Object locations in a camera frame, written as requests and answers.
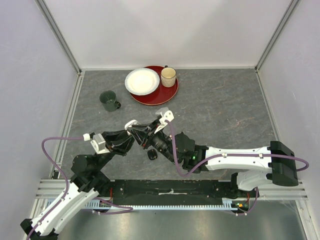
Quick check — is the white paper plate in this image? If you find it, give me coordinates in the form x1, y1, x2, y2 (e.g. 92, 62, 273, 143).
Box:
124, 68, 160, 96

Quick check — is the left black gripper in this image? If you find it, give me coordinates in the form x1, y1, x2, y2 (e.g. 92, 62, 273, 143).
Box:
94, 128, 135, 172

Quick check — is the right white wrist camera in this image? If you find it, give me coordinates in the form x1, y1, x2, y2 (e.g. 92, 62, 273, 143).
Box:
154, 107, 174, 134

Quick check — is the red round tray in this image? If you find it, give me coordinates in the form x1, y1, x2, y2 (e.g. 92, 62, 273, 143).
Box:
129, 65, 179, 106

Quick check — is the dark green mug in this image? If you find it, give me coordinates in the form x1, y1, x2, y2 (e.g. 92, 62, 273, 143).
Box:
99, 90, 122, 112

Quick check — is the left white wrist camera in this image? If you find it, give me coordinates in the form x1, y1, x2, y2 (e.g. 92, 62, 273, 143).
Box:
82, 132, 110, 155

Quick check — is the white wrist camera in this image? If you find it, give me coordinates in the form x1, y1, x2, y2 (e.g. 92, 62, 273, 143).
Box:
154, 107, 174, 134
82, 132, 110, 155

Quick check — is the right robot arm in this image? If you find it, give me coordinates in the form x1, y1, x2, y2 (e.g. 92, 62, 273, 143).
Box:
125, 120, 299, 197

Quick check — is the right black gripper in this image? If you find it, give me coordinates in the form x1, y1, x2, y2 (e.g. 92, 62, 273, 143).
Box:
128, 119, 179, 165

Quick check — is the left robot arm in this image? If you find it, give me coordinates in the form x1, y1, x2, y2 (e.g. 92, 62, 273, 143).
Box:
20, 130, 135, 240

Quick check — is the black earbud charging case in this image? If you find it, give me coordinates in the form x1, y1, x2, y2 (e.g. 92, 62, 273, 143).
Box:
147, 149, 158, 161

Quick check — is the white earbud charging case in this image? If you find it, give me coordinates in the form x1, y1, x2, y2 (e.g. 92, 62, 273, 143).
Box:
124, 119, 139, 135

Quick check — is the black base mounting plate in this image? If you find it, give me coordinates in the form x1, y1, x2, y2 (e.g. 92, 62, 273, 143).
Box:
100, 179, 256, 207

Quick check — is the slotted cable duct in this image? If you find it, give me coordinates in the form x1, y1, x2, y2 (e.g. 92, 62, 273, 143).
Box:
83, 199, 249, 211

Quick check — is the beige ceramic cup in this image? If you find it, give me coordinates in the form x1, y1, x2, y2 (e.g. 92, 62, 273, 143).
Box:
160, 65, 177, 88

